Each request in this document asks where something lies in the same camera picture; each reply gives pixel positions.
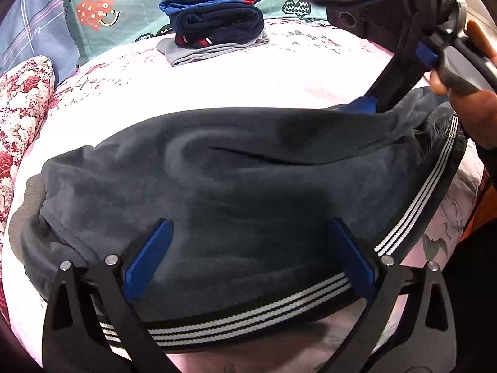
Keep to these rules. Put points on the red floral quilt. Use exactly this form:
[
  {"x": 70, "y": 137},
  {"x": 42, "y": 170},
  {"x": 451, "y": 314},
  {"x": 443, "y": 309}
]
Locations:
[{"x": 21, "y": 116}]

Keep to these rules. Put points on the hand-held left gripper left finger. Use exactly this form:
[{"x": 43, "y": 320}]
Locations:
[{"x": 149, "y": 256}]

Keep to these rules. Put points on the blue plaid sheet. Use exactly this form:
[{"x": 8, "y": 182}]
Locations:
[{"x": 35, "y": 31}]

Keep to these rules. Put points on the dark grey striped pants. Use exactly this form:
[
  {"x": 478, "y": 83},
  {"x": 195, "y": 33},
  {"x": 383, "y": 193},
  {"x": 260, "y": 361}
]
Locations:
[{"x": 233, "y": 202}]

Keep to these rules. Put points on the person's right hand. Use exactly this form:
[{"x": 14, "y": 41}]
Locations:
[{"x": 479, "y": 116}]

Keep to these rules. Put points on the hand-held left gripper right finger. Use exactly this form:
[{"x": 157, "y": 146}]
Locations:
[{"x": 355, "y": 261}]

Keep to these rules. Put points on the folded navy garment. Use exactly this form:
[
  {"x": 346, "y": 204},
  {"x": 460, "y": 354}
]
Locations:
[{"x": 217, "y": 23}]

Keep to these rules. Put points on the pink floral bedsheet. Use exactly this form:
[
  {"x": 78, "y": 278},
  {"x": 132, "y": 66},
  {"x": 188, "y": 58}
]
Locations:
[{"x": 271, "y": 81}]

